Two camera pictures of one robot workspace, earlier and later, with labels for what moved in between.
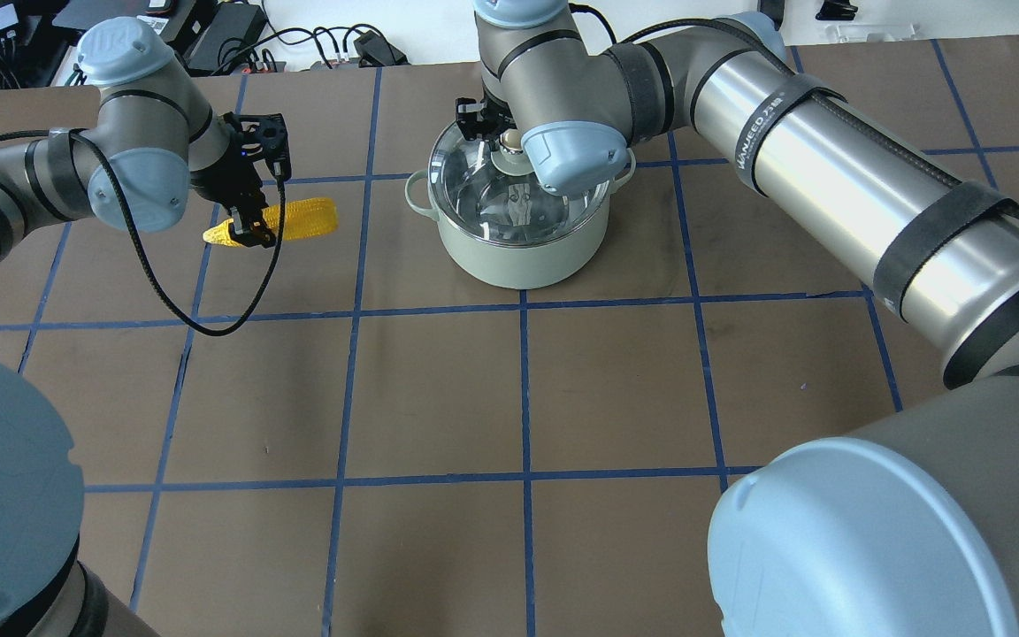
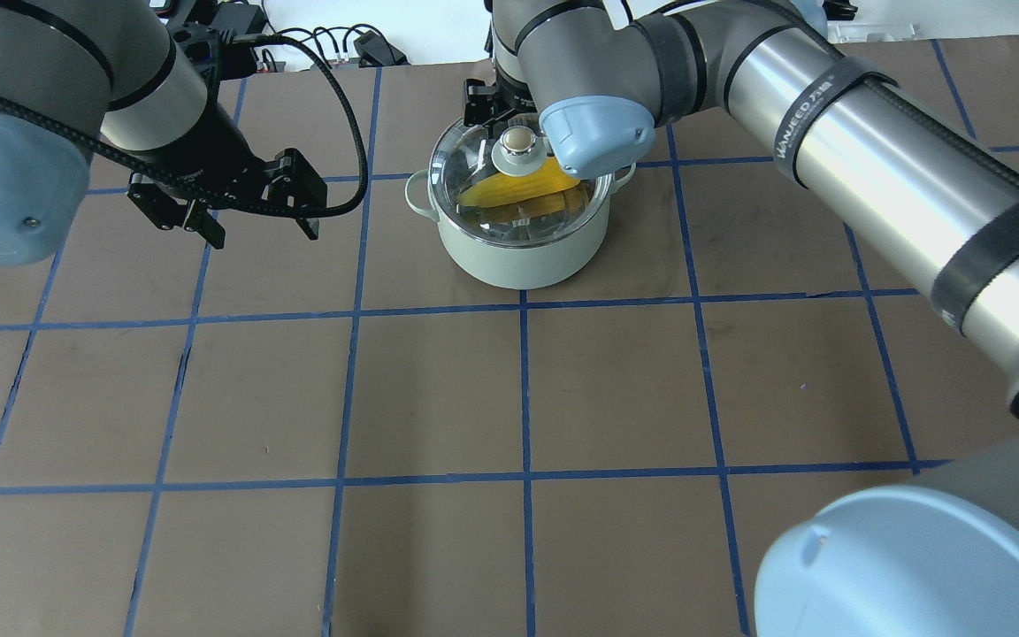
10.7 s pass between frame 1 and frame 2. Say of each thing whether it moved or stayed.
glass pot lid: stayed
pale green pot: stayed
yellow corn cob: moved
